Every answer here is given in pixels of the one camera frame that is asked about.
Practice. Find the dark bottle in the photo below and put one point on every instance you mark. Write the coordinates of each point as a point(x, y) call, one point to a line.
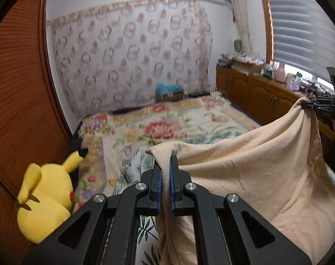
point(268, 71)

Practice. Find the patterned lace curtain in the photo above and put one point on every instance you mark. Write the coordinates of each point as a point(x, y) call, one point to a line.
point(128, 60)

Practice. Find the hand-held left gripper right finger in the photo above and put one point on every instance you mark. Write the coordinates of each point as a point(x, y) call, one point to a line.
point(172, 187)

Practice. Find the pink bottle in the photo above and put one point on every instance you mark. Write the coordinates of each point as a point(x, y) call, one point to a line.
point(280, 73)

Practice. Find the small round fan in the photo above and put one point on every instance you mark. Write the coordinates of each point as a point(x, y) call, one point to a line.
point(238, 46)

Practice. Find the red hanging ornament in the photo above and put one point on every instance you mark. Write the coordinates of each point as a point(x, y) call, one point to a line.
point(234, 18)

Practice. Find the leaf-print bed sheet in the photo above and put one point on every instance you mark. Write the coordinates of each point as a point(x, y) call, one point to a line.
point(131, 168)

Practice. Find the wooden window frame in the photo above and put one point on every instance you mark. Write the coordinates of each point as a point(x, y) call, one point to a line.
point(266, 19)

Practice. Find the peach printed t-shirt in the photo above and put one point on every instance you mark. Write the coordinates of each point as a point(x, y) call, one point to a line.
point(253, 171)

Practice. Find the floral cloth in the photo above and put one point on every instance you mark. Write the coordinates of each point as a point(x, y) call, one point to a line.
point(244, 58)

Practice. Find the small cardboard box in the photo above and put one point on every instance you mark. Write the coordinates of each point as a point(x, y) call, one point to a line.
point(170, 97)

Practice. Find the wooden louvered wardrobe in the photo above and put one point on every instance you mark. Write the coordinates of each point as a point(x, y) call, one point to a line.
point(23, 88)

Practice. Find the open cardboard box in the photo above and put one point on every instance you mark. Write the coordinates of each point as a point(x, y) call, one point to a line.
point(247, 66)

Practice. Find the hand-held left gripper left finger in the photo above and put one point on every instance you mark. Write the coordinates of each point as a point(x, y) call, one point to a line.
point(159, 187)

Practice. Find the wooden cabinet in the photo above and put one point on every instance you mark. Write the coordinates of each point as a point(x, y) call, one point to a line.
point(253, 93)

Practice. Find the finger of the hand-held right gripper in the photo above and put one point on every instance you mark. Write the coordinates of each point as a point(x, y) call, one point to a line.
point(319, 100)
point(310, 107)

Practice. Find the purple plastic bag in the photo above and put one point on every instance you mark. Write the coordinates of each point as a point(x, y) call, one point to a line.
point(293, 82)

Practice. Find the green-capped bottle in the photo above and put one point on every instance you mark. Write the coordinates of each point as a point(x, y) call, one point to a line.
point(299, 76)

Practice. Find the grey window blind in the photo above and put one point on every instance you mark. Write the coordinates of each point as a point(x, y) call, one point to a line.
point(300, 27)

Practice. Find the light blue cloth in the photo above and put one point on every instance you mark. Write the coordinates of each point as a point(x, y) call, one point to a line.
point(167, 88)

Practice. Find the cream bundled curtain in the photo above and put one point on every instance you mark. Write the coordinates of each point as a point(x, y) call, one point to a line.
point(243, 24)

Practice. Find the yellow plush toy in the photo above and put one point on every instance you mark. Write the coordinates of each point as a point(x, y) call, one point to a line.
point(46, 198)

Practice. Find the stack of books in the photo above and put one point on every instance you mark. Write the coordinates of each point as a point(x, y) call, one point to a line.
point(223, 63)

